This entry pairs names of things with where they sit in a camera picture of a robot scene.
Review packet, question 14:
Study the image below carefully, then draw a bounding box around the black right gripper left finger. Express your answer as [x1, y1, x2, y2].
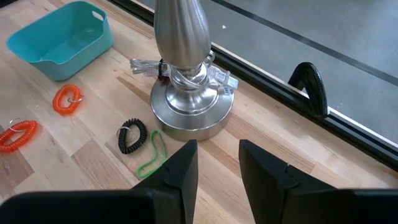
[0, 139, 199, 224]

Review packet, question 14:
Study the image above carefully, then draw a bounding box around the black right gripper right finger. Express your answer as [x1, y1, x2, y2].
[238, 139, 398, 224]

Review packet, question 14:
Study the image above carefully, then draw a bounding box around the green rubber band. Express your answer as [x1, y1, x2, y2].
[136, 129, 169, 180]

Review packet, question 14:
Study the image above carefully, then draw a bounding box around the black coil wristband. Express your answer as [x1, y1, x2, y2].
[116, 117, 148, 156]

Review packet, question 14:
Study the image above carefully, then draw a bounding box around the orange coil wristband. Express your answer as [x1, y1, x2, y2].
[52, 83, 85, 116]
[0, 118, 39, 154]

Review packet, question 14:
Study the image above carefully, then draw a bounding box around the silver table lamp white shade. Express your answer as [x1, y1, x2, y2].
[150, 0, 235, 142]

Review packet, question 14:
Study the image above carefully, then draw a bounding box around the mint green plastic bin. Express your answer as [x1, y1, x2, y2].
[6, 0, 114, 82]

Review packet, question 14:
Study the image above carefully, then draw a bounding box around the black frame bracket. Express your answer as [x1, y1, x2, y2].
[287, 61, 329, 119]

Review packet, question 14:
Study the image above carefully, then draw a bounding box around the clear lamp power cord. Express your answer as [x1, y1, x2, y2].
[129, 49, 239, 97]

